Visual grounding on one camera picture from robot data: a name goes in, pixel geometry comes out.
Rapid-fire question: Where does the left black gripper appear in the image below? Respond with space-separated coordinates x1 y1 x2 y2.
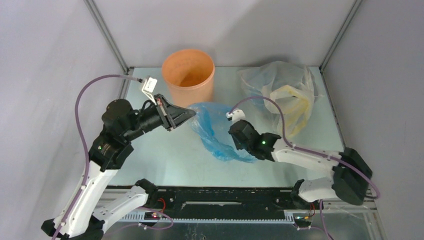
122 94 196 142

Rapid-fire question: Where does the blue plastic trash bag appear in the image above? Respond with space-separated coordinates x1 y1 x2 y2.
188 102 257 163

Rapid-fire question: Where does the translucent white plastic bag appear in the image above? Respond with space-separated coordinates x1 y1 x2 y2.
237 60 321 138

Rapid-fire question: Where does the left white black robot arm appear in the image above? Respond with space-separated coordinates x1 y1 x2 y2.
41 94 196 240

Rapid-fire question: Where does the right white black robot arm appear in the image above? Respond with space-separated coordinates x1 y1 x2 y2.
228 120 373 209

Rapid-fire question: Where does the orange plastic trash bin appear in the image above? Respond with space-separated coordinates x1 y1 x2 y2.
161 49 215 107

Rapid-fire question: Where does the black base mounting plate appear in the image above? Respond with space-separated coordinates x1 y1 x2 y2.
145 186 319 221

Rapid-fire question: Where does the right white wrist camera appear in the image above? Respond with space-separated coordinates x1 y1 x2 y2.
225 108 246 124

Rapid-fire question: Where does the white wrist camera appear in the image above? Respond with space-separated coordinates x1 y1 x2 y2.
140 76 158 105
225 108 246 124

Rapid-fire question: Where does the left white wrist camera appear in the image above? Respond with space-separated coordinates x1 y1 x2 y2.
140 76 158 105

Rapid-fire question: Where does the left side aluminium rail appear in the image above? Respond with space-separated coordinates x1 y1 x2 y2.
117 67 135 99

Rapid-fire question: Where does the left aluminium corner post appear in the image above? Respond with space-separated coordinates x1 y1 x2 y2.
84 0 130 74

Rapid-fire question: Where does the aluminium corner post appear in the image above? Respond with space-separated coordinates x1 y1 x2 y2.
319 0 363 73
84 0 130 74

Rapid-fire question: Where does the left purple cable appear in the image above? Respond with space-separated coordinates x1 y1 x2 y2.
52 74 175 240

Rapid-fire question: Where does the purple cable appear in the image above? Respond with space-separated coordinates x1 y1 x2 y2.
52 74 175 240
229 96 381 240

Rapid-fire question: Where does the aluminium frame rail front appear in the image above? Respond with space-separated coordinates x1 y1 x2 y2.
89 188 379 226

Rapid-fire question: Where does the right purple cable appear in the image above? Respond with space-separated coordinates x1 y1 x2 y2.
229 96 381 240

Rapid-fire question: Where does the right aluminium corner post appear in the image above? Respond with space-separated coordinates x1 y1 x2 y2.
319 0 363 73

